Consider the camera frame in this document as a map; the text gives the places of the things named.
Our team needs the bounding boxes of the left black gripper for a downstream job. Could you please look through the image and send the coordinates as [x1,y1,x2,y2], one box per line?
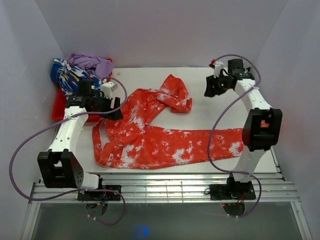
[90,92,123,121]

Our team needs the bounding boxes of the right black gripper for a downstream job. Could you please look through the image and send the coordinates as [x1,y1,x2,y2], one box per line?
[203,73,232,99]

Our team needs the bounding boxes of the red white tie-dye trousers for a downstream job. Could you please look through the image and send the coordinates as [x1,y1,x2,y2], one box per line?
[92,74,244,169]

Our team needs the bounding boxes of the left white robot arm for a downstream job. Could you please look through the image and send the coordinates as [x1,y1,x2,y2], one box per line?
[37,80,123,200]

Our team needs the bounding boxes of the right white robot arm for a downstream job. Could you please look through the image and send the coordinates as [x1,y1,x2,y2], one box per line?
[204,56,283,201]

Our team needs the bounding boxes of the blue white patterned trousers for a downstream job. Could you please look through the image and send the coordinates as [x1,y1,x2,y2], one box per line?
[50,58,102,97]

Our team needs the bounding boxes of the purple folded garment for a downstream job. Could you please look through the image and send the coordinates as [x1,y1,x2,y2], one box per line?
[65,52,115,79]

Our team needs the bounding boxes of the red plastic bin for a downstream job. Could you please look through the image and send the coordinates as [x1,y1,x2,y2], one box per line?
[52,58,112,121]

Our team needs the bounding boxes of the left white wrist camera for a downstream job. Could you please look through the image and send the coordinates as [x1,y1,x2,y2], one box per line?
[100,81,118,99]

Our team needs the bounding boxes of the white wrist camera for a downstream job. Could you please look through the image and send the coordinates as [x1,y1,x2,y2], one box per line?
[209,59,224,78]
[100,81,118,99]

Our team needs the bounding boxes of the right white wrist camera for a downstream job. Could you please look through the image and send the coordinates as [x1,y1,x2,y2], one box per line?
[209,59,224,78]

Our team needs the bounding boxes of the aluminium rail frame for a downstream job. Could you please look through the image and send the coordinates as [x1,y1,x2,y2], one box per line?
[20,122,313,240]

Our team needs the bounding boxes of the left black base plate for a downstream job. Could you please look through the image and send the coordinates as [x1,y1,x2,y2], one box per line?
[77,185,122,202]

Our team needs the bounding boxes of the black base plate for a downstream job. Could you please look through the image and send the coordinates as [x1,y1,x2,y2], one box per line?
[77,185,122,202]
[209,183,256,200]

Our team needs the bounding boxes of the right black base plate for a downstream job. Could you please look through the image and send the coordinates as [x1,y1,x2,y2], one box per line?
[209,183,256,200]

